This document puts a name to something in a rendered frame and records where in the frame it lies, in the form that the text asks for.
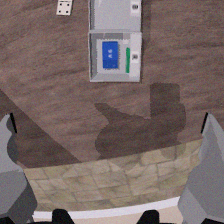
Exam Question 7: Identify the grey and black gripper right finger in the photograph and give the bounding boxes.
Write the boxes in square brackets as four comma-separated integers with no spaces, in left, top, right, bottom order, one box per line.
[177,112,224,224]

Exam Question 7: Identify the blue 9v battery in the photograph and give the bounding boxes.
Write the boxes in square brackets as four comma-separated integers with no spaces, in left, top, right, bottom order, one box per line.
[102,41,118,69]

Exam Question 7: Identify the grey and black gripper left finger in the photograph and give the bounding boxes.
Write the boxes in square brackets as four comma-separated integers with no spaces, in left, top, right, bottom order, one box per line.
[0,113,37,224]

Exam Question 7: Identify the white domino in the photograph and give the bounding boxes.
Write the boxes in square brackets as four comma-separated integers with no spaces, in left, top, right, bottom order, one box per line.
[57,0,73,15]

